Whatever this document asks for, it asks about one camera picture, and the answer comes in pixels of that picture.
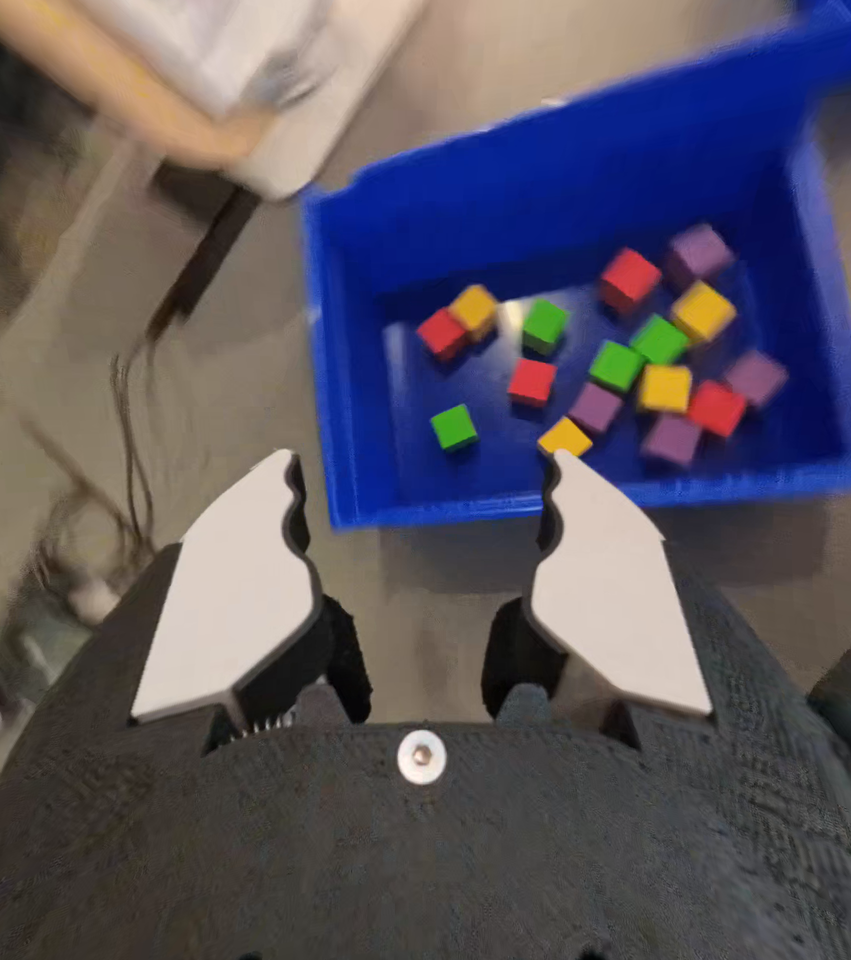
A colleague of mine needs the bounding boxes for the black cable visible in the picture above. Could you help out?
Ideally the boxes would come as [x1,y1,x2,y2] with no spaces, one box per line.
[106,330,160,560]

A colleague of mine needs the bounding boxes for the purple cube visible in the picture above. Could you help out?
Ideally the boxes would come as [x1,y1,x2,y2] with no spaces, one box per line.
[640,414,703,470]
[667,222,736,290]
[568,382,624,436]
[725,350,789,410]

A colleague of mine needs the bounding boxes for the green cube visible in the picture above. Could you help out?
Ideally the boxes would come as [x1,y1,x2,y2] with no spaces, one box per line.
[629,315,691,366]
[521,298,571,355]
[430,403,479,453]
[589,339,646,393]

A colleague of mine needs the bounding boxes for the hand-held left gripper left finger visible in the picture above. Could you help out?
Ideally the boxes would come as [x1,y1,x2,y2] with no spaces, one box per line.
[130,450,325,725]

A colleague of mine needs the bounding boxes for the yellow cube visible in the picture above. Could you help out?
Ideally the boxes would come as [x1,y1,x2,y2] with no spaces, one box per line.
[671,281,738,345]
[448,285,502,342]
[635,363,694,415]
[538,416,594,459]

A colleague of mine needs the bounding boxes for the printed instruction sheet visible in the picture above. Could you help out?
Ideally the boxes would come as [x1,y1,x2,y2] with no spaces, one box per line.
[88,0,337,114]

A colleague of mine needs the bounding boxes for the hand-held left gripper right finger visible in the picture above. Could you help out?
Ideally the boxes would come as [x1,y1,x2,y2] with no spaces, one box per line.
[523,450,713,717]

